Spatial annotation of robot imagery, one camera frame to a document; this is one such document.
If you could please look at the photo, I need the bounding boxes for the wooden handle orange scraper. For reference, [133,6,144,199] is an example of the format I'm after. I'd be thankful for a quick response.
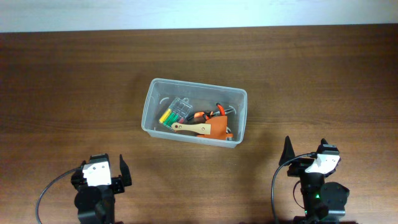
[172,116,232,135]

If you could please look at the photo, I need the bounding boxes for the small red cutting pliers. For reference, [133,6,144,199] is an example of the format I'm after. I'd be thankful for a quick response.
[216,103,226,116]

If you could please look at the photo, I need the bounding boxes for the clear case coloured screwdrivers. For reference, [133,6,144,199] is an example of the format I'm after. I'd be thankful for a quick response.
[159,97,193,129]

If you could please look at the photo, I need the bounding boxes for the orange black long-nose pliers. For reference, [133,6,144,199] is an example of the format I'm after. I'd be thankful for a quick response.
[187,110,221,121]

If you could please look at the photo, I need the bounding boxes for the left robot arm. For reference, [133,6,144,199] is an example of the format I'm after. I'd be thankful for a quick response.
[71,154,132,224]

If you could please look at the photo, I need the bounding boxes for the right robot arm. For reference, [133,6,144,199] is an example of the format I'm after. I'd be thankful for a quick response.
[271,136,349,223]

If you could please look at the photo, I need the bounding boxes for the clear plastic container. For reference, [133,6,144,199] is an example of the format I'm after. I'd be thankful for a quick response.
[141,78,248,148]

